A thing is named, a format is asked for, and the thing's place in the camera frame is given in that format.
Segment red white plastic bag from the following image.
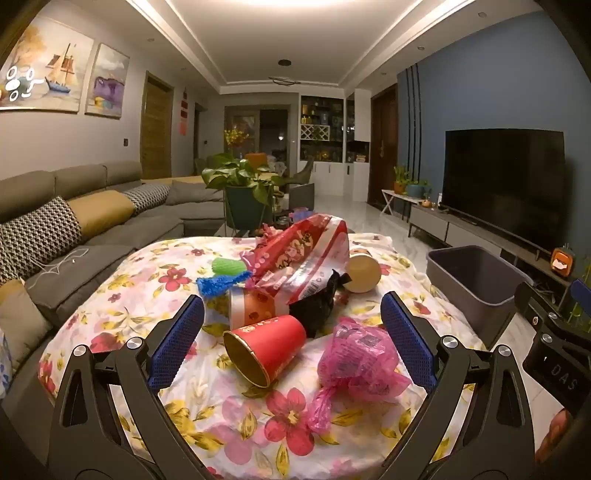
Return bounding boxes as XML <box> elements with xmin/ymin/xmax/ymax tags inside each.
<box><xmin>240</xmin><ymin>213</ymin><xmax>350</xmax><ymax>305</ymax></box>

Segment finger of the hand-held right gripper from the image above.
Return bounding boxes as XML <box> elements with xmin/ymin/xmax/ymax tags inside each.
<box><xmin>570</xmin><ymin>279</ymin><xmax>591</xmax><ymax>320</ymax></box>
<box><xmin>515</xmin><ymin>279</ymin><xmax>561</xmax><ymax>334</ymax></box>

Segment red paper cup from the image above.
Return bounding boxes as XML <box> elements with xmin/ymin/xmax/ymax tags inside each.
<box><xmin>223</xmin><ymin>315</ymin><xmax>308</xmax><ymax>387</ymax></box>

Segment dark wooden door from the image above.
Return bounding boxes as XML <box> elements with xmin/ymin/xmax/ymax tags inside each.
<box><xmin>369</xmin><ymin>85</ymin><xmax>399</xmax><ymax>206</ymax></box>

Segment pothos in green planter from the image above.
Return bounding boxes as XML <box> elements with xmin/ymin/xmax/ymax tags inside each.
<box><xmin>202</xmin><ymin>152</ymin><xmax>289</xmax><ymax>236</ymax></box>

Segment pink plastic bag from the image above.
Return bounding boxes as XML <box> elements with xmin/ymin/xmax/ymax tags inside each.
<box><xmin>307</xmin><ymin>316</ymin><xmax>411</xmax><ymax>435</ymax></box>

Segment purple painting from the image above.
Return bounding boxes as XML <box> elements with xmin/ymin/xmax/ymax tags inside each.
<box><xmin>84</xmin><ymin>43</ymin><xmax>131</xmax><ymax>120</ymax></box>

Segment yellow cushion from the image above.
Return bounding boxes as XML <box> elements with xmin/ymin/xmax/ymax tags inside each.
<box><xmin>67</xmin><ymin>189</ymin><xmax>136</xmax><ymax>241</ymax></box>

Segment beige paper cup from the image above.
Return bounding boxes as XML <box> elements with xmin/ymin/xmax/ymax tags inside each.
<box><xmin>342</xmin><ymin>253</ymin><xmax>382</xmax><ymax>294</ymax></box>

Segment floral printed blanket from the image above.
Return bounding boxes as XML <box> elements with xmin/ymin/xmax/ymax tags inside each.
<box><xmin>37</xmin><ymin>231</ymin><xmax>490</xmax><ymax>480</ymax></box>

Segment tan cushion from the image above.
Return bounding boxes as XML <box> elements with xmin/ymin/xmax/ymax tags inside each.
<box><xmin>0</xmin><ymin>279</ymin><xmax>51</xmax><ymax>374</ymax></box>

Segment sailboat painting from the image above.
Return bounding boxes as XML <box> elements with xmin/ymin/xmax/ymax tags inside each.
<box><xmin>0</xmin><ymin>14</ymin><xmax>95</xmax><ymax>114</ymax></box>

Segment large houndstooth cushion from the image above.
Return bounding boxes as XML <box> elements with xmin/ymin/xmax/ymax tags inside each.
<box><xmin>0</xmin><ymin>196</ymin><xmax>83</xmax><ymax>282</ymax></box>

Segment blue foam net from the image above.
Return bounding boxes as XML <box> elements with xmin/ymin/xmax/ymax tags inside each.
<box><xmin>196</xmin><ymin>272</ymin><xmax>252</xmax><ymax>296</ymax></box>

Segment grey sofa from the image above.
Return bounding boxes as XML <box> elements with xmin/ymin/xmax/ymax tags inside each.
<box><xmin>0</xmin><ymin>159</ymin><xmax>227</xmax><ymax>402</ymax></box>

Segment black plastic bag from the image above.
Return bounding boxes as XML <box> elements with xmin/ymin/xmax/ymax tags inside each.
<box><xmin>288</xmin><ymin>270</ymin><xmax>352</xmax><ymax>337</ymax></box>

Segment black television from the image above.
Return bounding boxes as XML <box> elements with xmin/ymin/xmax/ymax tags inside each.
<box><xmin>442</xmin><ymin>129</ymin><xmax>566</xmax><ymax>259</ymax></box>

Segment person's right hand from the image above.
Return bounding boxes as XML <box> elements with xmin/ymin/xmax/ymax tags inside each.
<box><xmin>538</xmin><ymin>408</ymin><xmax>578</xmax><ymax>472</ymax></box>

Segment grey chair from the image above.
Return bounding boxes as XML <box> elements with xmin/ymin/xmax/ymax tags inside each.
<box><xmin>288</xmin><ymin>161</ymin><xmax>315</xmax><ymax>213</ymax></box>

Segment small houndstooth cushion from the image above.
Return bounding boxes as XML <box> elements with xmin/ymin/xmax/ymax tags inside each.
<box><xmin>124</xmin><ymin>182</ymin><xmax>171</xmax><ymax>215</ymax></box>

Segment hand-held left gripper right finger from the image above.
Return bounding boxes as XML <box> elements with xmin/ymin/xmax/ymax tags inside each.
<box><xmin>379</xmin><ymin>291</ymin><xmax>537</xmax><ymax>480</ymax></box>

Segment grey television cabinet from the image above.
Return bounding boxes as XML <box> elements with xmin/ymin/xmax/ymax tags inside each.
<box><xmin>409</xmin><ymin>203</ymin><xmax>573</xmax><ymax>296</ymax></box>

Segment white display cabinet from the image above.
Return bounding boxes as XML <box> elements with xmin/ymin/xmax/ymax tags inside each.
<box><xmin>298</xmin><ymin>95</ymin><xmax>356</xmax><ymax>188</ymax></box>

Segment white folding side table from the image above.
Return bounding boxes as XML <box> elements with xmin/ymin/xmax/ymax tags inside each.
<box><xmin>381</xmin><ymin>188</ymin><xmax>421</xmax><ymax>215</ymax></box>

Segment green foam net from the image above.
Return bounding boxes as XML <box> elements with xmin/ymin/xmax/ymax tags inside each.
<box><xmin>211</xmin><ymin>257</ymin><xmax>245</xmax><ymax>277</ymax></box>

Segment orange patterned paper cup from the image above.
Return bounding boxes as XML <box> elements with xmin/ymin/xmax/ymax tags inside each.
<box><xmin>228</xmin><ymin>288</ymin><xmax>291</xmax><ymax>325</ymax></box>

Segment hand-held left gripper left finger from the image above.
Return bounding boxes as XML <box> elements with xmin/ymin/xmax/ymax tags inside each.
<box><xmin>46</xmin><ymin>294</ymin><xmax>206</xmax><ymax>480</ymax></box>

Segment light wooden door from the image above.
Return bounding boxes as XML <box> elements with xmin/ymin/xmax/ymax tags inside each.
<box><xmin>140</xmin><ymin>71</ymin><xmax>174</xmax><ymax>167</ymax></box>

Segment white cable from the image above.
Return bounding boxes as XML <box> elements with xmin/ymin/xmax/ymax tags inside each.
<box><xmin>28</xmin><ymin>247</ymin><xmax>90</xmax><ymax>278</ymax></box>

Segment grey plastic bin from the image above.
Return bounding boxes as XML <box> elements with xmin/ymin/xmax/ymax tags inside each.
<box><xmin>426</xmin><ymin>244</ymin><xmax>534</xmax><ymax>340</ymax></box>

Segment grey cushion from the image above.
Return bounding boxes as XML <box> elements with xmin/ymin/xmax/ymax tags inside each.
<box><xmin>165</xmin><ymin>179</ymin><xmax>225</xmax><ymax>206</ymax></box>

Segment orange tissue box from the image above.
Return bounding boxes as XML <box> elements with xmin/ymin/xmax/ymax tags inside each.
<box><xmin>550</xmin><ymin>247</ymin><xmax>575</xmax><ymax>277</ymax></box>

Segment glass sliding door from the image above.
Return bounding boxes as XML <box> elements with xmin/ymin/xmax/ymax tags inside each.
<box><xmin>225</xmin><ymin>105</ymin><xmax>291</xmax><ymax>162</ymax></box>

